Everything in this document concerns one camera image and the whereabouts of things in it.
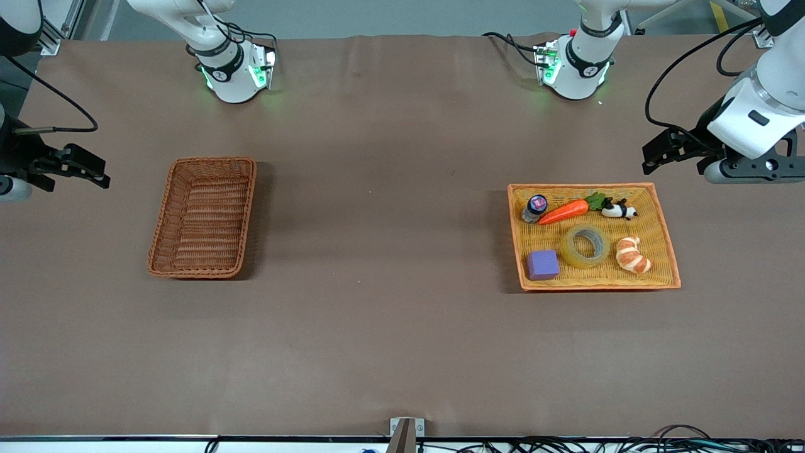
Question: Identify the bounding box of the yellowish clear tape roll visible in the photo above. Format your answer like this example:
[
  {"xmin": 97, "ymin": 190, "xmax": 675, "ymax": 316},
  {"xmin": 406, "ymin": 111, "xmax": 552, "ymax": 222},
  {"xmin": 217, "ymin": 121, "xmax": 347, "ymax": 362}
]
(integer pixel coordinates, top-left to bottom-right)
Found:
[{"xmin": 560, "ymin": 223, "xmax": 611, "ymax": 270}]

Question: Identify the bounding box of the brown wicker basket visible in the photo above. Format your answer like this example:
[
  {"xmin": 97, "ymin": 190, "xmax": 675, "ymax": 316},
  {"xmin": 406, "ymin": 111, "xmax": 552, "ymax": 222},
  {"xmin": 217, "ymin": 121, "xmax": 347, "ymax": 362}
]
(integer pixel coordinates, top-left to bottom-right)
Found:
[{"xmin": 147, "ymin": 156, "xmax": 258, "ymax": 280}]

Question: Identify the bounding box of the orange wicker basket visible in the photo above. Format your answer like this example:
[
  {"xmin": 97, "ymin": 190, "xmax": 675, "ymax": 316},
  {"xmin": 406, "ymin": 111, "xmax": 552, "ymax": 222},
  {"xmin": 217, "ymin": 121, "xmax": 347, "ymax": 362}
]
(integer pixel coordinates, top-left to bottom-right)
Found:
[{"xmin": 507, "ymin": 182, "xmax": 682, "ymax": 292}]

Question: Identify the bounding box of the black white panda toy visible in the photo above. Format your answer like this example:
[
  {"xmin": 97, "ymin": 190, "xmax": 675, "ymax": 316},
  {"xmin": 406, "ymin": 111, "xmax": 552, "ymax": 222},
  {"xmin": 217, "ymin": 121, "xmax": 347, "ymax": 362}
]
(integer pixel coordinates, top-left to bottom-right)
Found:
[{"xmin": 601, "ymin": 198, "xmax": 638, "ymax": 221}]

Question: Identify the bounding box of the toy croissant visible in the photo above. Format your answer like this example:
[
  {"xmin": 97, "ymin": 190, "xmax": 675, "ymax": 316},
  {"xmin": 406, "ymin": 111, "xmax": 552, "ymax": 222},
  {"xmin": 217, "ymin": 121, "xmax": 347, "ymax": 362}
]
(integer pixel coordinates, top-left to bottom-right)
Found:
[{"xmin": 615, "ymin": 236, "xmax": 653, "ymax": 275}]

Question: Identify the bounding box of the orange toy carrot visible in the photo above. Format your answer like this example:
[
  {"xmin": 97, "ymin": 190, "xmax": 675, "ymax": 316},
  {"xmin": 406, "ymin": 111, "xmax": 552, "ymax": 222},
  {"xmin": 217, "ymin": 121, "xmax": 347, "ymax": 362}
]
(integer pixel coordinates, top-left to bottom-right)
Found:
[{"xmin": 538, "ymin": 192, "xmax": 608, "ymax": 226}]

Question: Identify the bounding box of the small bottle pink cap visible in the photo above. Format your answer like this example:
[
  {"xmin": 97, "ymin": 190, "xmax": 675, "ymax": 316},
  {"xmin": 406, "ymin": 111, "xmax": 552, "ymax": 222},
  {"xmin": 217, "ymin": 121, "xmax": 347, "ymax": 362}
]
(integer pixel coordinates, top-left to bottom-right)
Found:
[{"xmin": 521, "ymin": 194, "xmax": 549, "ymax": 224}]

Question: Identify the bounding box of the purple cube block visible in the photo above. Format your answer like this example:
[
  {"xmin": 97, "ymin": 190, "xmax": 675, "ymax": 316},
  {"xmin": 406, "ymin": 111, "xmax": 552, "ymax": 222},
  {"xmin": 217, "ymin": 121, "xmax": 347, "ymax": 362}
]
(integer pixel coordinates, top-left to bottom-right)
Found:
[{"xmin": 526, "ymin": 249, "xmax": 561, "ymax": 281}]

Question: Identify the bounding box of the brown table cloth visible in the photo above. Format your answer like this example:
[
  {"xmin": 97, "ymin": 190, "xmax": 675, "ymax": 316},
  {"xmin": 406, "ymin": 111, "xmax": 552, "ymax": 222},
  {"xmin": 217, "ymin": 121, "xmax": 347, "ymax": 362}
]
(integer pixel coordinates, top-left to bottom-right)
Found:
[{"xmin": 0, "ymin": 33, "xmax": 805, "ymax": 439}]

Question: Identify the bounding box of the short black left arm cable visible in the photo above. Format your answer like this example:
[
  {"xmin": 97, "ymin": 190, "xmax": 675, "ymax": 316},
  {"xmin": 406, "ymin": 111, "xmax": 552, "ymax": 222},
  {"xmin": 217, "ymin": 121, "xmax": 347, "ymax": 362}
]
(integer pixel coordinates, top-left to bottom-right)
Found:
[{"xmin": 716, "ymin": 24, "xmax": 765, "ymax": 77}]

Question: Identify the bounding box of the grey base connector bracket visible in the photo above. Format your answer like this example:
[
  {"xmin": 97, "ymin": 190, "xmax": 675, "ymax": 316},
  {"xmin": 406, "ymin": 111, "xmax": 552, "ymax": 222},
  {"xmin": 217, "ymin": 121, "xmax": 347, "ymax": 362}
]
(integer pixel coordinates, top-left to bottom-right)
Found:
[{"xmin": 534, "ymin": 39, "xmax": 562, "ymax": 87}]

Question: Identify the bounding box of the black base cable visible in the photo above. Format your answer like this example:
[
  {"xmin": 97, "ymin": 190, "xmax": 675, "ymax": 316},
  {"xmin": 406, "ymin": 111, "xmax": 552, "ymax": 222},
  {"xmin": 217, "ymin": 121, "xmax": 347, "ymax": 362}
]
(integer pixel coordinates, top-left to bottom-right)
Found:
[
  {"xmin": 482, "ymin": 31, "xmax": 543, "ymax": 67},
  {"xmin": 223, "ymin": 22, "xmax": 279, "ymax": 52}
]

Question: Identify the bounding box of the black cable bundle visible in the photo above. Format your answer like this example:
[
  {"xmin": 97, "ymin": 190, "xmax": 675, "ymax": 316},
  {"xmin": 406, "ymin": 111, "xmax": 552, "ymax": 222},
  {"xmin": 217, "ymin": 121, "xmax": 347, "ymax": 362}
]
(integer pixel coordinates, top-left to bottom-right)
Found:
[{"xmin": 415, "ymin": 425, "xmax": 805, "ymax": 453}]

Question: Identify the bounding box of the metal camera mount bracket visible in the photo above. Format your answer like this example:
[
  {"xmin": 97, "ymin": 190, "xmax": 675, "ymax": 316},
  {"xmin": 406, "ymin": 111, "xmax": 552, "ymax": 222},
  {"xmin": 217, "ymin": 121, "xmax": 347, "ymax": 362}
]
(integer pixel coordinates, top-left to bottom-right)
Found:
[{"xmin": 389, "ymin": 417, "xmax": 425, "ymax": 453}]

